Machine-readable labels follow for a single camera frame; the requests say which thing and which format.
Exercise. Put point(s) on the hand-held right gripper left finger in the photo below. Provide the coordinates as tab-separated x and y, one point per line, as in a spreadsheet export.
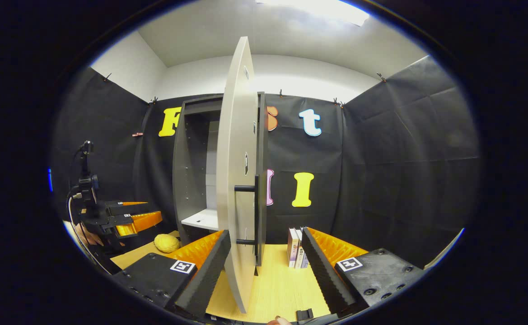
207	282

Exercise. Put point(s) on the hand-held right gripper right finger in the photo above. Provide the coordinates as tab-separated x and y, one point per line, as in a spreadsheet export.
324	275

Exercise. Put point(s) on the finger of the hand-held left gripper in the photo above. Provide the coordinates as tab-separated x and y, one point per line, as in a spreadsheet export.
123	221
119	210

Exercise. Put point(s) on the pinkish brown coaster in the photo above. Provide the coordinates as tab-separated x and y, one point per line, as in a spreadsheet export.
279	321

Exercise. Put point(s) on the dark grey cabinet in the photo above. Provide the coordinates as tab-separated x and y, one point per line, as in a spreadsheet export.
187	171

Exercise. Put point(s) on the white cabinet shelf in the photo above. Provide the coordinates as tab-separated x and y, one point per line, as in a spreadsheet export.
203	220

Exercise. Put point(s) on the white spine book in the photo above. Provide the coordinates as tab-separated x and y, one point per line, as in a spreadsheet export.
299	253

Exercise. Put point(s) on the small black block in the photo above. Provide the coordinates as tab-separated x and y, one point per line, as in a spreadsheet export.
304	314

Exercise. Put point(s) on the yellow round soft toy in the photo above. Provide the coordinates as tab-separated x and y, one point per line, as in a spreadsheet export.
166	243

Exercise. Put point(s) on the black backdrop cloth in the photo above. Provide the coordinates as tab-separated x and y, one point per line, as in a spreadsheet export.
381	180

